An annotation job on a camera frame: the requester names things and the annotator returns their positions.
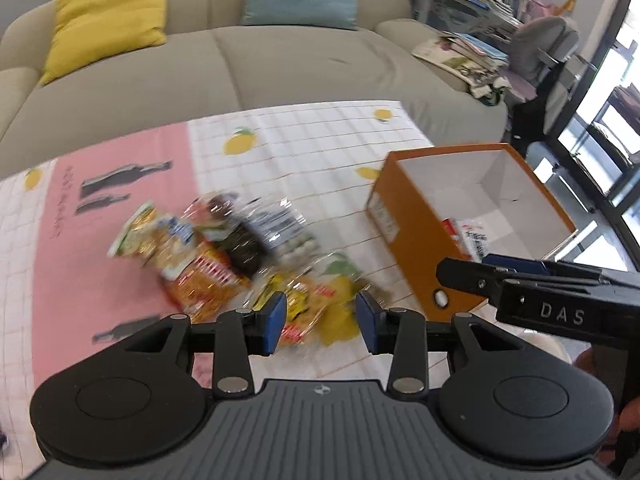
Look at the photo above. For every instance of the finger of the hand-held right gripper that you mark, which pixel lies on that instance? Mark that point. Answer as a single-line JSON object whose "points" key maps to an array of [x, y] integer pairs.
{"points": [[465, 277], [515, 263]]}

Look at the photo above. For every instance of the white red snack packet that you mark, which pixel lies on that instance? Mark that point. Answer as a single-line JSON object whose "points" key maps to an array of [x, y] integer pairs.
{"points": [[465, 237]]}

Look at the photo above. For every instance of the grey office chair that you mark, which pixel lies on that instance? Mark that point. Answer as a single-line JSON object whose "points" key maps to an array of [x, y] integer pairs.
{"points": [[542, 42]]}

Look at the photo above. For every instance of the lemon print tablecloth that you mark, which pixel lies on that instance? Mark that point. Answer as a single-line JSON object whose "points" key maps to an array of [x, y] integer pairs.
{"points": [[100, 260]]}

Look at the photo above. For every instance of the pile of snack packets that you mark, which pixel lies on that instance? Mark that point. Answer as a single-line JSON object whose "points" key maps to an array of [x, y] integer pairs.
{"points": [[210, 270]]}

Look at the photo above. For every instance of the black framed glass door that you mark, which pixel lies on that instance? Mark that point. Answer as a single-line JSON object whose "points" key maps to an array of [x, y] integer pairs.
{"points": [[607, 110]]}

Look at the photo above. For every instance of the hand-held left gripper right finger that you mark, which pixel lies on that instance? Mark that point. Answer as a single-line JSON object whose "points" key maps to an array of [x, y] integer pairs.
{"points": [[367, 325]]}

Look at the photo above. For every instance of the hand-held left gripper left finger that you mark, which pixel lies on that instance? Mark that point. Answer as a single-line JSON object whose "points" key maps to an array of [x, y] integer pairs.
{"points": [[275, 322]]}

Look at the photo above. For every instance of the grey desk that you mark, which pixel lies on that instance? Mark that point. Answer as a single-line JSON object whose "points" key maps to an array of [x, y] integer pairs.
{"points": [[425, 2]]}

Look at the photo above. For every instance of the white green tote bag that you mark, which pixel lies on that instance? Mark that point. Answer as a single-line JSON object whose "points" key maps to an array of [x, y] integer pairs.
{"points": [[487, 90]]}

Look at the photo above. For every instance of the person's right hand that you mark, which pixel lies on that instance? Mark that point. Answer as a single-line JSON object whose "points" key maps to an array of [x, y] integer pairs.
{"points": [[629, 417]]}

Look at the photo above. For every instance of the beige sofa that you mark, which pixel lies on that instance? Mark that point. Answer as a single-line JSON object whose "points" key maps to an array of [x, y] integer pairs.
{"points": [[300, 60]]}

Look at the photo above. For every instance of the stack of magazines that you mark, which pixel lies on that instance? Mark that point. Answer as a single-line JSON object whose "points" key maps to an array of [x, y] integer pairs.
{"points": [[460, 52]]}

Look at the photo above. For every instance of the orange cardboard box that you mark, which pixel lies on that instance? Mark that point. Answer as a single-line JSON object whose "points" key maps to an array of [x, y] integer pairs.
{"points": [[425, 260]]}

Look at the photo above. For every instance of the yellow cushion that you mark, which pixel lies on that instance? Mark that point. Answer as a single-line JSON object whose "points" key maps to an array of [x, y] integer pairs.
{"points": [[105, 20]]}

